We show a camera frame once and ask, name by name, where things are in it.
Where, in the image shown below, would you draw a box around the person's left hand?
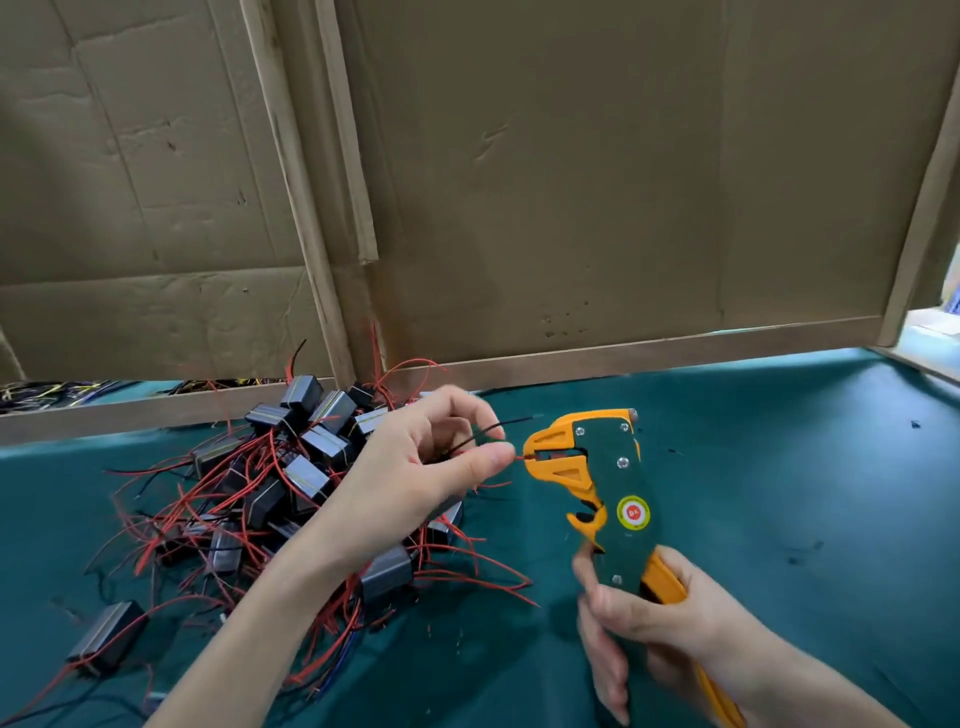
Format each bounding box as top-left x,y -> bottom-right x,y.
307,385 -> 519,572

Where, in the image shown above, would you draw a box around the person's right hand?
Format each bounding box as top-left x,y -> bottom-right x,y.
571,543 -> 770,726

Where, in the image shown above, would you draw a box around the pile of wired transformers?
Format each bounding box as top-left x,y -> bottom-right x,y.
0,337 -> 537,722

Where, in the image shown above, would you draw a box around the orange green wire strippers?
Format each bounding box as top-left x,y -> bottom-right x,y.
522,408 -> 747,728

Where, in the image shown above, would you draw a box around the person's right forearm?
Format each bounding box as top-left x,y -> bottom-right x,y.
720,630 -> 909,728

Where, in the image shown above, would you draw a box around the person's left forearm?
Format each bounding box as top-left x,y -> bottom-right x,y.
145,532 -> 354,728

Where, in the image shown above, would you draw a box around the thin wooden strip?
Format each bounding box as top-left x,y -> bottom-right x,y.
312,0 -> 381,269

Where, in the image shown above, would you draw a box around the flat grey board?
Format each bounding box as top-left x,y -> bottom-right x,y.
897,307 -> 960,386

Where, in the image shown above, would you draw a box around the creased brown cardboard panel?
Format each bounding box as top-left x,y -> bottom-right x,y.
0,0 -> 339,384

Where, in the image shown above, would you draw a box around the smooth brown cardboard panel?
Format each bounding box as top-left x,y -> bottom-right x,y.
337,0 -> 960,362

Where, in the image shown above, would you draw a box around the long wooden bottom rail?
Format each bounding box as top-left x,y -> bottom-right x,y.
382,315 -> 887,399

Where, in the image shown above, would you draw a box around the short wooden bottom rail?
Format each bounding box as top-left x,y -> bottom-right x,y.
0,382 -> 302,449

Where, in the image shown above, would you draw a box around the wide wooden post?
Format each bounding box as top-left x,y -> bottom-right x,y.
240,0 -> 359,389

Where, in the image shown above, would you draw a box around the heap of black cables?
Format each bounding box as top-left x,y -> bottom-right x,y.
0,375 -> 279,414

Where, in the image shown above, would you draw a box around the wooden corner post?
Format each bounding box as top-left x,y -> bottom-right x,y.
877,105 -> 960,350

